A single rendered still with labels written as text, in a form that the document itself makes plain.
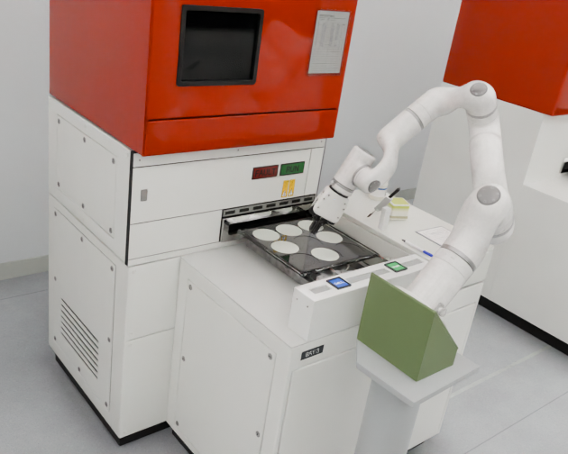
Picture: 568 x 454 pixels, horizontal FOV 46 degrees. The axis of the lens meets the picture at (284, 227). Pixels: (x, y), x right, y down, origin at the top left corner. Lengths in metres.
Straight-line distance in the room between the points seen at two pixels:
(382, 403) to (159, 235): 0.91
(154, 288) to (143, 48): 0.84
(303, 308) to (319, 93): 0.85
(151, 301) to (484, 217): 1.17
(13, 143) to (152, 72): 1.70
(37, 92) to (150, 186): 1.50
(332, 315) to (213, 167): 0.68
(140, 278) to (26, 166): 1.50
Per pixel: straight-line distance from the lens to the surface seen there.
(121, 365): 2.53
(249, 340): 2.14
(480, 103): 2.20
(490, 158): 2.13
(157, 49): 2.03
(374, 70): 4.95
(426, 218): 2.70
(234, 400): 2.31
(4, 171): 3.67
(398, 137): 2.26
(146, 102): 2.06
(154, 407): 2.73
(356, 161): 2.22
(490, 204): 1.96
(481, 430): 3.27
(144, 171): 2.18
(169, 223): 2.31
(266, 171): 2.47
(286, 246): 2.38
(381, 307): 1.97
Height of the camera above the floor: 1.91
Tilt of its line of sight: 24 degrees down
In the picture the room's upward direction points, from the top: 9 degrees clockwise
